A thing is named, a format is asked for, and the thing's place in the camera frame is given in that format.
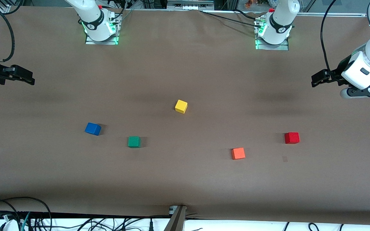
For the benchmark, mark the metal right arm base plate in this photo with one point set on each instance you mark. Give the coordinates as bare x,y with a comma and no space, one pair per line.
90,42

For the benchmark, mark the grey power strip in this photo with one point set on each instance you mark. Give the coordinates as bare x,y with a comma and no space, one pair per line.
189,4

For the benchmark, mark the grey camera stand bracket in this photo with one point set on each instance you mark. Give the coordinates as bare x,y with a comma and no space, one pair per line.
176,219

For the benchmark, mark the orange wooden block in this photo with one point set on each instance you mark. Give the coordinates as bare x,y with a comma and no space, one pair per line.
238,153

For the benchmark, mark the red wooden block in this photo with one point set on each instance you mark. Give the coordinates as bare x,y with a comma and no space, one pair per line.
291,138

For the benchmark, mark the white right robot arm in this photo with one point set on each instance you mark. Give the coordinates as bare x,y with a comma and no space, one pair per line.
92,16

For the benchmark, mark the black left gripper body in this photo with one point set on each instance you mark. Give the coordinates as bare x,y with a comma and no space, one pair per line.
334,75

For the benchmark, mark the yellow wooden block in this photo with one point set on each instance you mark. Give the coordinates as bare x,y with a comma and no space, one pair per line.
181,106

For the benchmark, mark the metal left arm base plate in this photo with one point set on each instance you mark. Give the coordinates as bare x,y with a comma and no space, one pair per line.
283,47

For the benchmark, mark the blue wooden block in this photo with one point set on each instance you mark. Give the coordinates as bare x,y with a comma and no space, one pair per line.
92,128

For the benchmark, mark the brown table cover sheet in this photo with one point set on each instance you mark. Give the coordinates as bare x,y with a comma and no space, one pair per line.
185,179

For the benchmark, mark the green wooden block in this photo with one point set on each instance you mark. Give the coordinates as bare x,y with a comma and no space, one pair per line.
134,141

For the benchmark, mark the aluminium frame post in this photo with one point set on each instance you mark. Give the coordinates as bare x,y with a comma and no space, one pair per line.
4,7

